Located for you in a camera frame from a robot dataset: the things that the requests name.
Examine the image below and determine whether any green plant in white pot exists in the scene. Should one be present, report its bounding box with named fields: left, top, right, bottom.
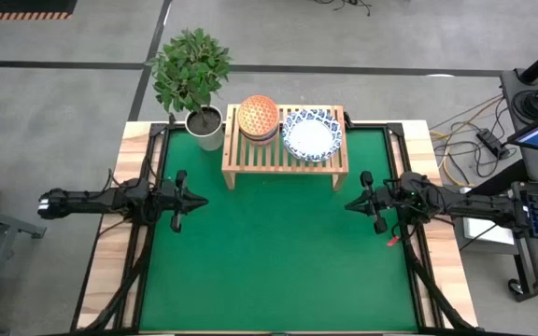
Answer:
left=145, top=27, right=233, bottom=152

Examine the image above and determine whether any coiled black cable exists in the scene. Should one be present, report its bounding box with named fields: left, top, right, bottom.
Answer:
left=511, top=88, right=538, bottom=123

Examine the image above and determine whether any wooden slatted shelf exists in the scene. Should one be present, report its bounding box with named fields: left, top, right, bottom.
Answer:
left=220, top=104, right=350, bottom=190

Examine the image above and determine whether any grey-blue radial-pattern bowl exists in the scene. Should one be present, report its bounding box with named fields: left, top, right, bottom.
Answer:
left=240, top=133, right=279, bottom=147

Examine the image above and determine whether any black caster wheel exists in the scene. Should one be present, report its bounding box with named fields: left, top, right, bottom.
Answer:
left=506, top=277, right=526, bottom=297

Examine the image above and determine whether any yellow floor cable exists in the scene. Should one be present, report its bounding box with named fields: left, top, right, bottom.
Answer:
left=430, top=95, right=506, bottom=188

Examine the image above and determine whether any green table mat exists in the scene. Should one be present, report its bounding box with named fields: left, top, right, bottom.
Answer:
left=138, top=124, right=419, bottom=333

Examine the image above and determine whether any orange honeycomb-pattern bowl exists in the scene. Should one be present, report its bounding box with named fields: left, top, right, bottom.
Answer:
left=236, top=94, right=280, bottom=141

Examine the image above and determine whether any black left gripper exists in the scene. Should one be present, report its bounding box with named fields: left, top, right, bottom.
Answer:
left=156, top=170, right=210, bottom=233

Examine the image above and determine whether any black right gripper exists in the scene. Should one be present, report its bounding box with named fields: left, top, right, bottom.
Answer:
left=344, top=170, right=420, bottom=236

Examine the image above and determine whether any black floor cable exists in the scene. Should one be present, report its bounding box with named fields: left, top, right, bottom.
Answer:
left=432, top=97, right=518, bottom=179

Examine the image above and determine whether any white paper sheet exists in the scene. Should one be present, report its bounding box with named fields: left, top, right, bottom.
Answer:
left=462, top=217, right=516, bottom=247

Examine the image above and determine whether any black mat with hazard stripe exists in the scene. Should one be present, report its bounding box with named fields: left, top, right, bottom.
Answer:
left=0, top=0, right=78, bottom=21

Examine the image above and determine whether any black cable bundle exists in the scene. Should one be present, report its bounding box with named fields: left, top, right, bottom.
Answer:
left=313, top=0, right=374, bottom=18

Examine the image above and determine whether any black power strip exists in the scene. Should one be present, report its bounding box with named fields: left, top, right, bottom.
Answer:
left=476, top=128, right=511, bottom=160

